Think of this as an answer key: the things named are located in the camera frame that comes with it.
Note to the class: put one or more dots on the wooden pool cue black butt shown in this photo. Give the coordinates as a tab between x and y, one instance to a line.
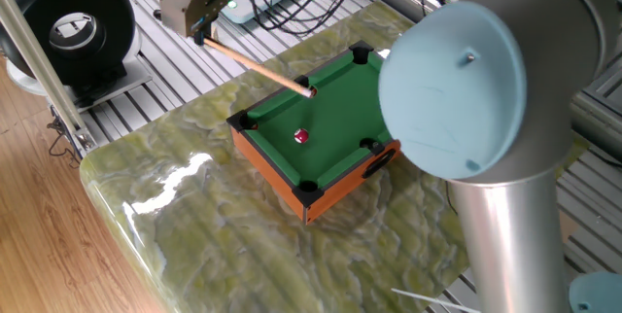
262	69

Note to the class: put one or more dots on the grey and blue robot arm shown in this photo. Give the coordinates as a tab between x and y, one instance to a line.
500	109

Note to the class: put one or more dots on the black round duct fan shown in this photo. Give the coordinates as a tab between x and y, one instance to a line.
29	2

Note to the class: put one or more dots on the green marble slab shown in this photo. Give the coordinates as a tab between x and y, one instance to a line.
218	235

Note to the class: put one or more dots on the aluminium frame post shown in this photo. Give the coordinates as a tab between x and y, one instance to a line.
44	70

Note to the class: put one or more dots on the silver Schunk gripper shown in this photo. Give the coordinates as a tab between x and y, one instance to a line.
194	2

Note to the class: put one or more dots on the mini green felt pool table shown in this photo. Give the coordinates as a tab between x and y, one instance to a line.
335	123

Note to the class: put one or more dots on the thin white stick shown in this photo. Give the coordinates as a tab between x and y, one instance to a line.
437	301

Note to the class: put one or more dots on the maroon striped pool ball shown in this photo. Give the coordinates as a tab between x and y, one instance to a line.
301	135

